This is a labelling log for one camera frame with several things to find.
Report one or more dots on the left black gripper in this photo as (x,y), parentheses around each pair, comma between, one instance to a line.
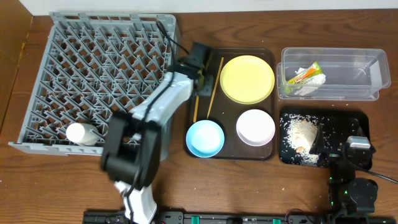
(204,81)

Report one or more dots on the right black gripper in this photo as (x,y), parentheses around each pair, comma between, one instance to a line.
(331,154)

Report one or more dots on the rice food scraps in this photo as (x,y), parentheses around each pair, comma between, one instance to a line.
(298,132)

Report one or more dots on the white tissue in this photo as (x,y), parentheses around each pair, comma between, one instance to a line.
(311,82)

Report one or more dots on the white bowl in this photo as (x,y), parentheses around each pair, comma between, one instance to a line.
(255,127)

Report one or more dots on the green orange snack wrapper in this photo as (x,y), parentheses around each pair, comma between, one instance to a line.
(303,76)

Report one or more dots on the white paper cup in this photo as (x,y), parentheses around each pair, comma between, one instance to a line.
(82,134)

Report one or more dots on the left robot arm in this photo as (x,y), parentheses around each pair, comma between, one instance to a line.
(134,140)

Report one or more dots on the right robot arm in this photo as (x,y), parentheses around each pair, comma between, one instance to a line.
(352,198)

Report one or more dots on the black waste tray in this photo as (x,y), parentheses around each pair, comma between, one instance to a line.
(363,130)

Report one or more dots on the clear plastic waste bin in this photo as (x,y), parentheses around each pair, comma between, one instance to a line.
(347,73)

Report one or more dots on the yellow round plate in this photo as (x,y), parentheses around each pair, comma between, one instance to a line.
(247,79)

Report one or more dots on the dark brown serving tray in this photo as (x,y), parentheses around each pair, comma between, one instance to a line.
(226,112)

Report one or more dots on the light blue bowl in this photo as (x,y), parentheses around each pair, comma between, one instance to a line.
(205,138)

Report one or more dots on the grey plastic dish rack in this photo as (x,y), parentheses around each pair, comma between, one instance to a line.
(93,65)

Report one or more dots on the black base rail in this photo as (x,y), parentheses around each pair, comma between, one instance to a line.
(175,217)

